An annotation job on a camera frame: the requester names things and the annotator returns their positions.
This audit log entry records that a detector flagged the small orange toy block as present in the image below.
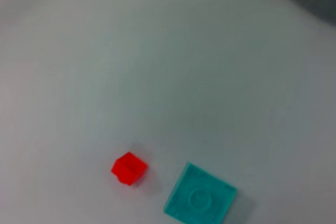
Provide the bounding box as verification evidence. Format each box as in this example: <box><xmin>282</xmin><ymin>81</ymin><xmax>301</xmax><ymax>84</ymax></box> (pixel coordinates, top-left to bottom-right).
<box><xmin>110</xmin><ymin>151</ymin><xmax>148</xmax><ymax>187</ymax></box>

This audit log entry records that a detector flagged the teal toy block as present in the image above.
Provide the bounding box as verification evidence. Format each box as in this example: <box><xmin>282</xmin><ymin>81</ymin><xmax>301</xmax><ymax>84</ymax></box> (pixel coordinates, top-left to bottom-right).
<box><xmin>162</xmin><ymin>161</ymin><xmax>239</xmax><ymax>224</ymax></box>

